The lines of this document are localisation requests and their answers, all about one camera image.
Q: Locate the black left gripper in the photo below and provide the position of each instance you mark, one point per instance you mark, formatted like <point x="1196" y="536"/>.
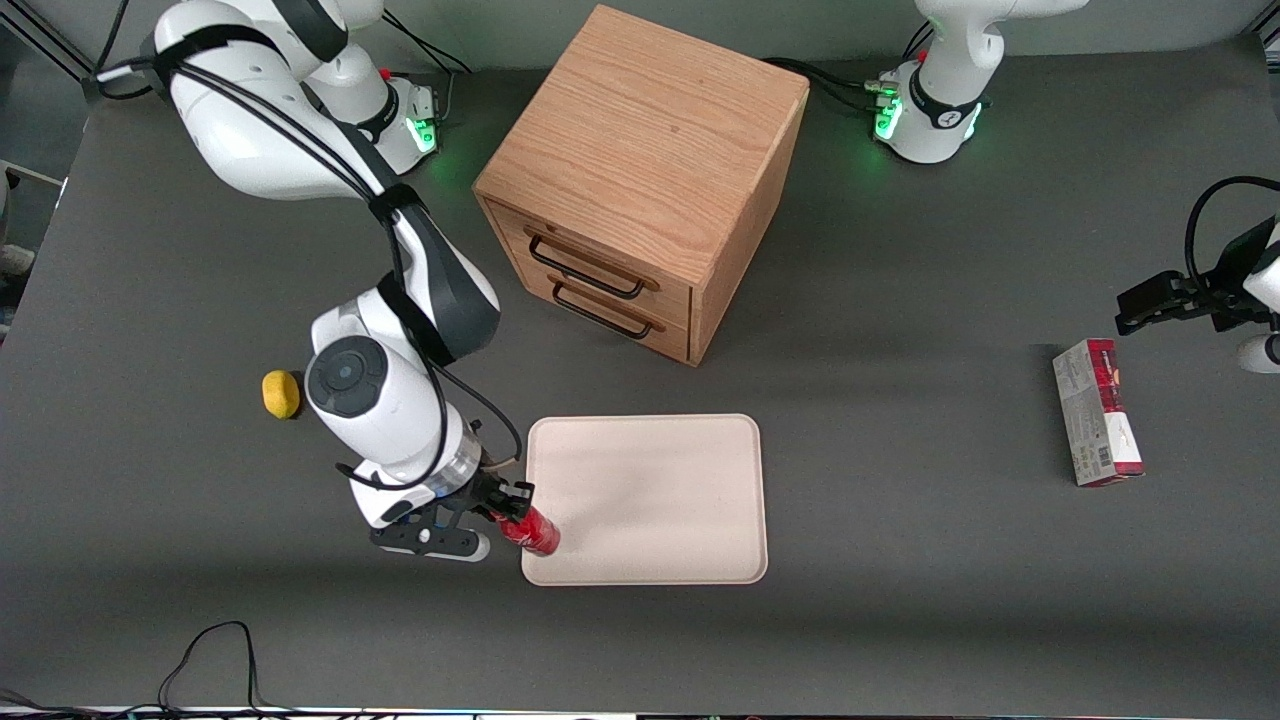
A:
<point x="1213" y="296"/>

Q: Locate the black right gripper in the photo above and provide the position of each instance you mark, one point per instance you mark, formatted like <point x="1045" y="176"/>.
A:
<point x="492" y="492"/>

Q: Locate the red coke bottle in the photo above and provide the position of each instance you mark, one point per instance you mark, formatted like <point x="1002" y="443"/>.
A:
<point x="536" y="533"/>

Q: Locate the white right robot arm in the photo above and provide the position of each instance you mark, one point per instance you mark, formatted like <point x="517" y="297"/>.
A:
<point x="250" y="130"/>

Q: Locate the beige rectangular tray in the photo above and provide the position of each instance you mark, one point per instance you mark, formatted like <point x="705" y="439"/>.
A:
<point x="660" y="500"/>

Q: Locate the grey and red carton box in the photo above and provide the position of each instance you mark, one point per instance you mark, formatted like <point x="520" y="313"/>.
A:
<point x="1095" y="420"/>

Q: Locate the wooden drawer front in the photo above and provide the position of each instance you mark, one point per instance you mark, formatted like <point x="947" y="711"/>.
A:
<point x="620" y="322"/>
<point x="600" y="262"/>

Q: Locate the yellow lemon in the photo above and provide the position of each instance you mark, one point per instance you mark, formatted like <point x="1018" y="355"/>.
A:
<point x="280" y="394"/>

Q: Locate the oak wooden drawer cabinet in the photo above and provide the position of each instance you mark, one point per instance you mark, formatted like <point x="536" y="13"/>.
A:
<point x="640" y="140"/>

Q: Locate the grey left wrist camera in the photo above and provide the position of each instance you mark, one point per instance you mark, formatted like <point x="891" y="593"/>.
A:
<point x="1262" y="353"/>

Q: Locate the black aluminium frame bar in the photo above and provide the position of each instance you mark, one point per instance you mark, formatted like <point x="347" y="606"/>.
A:
<point x="60" y="52"/>

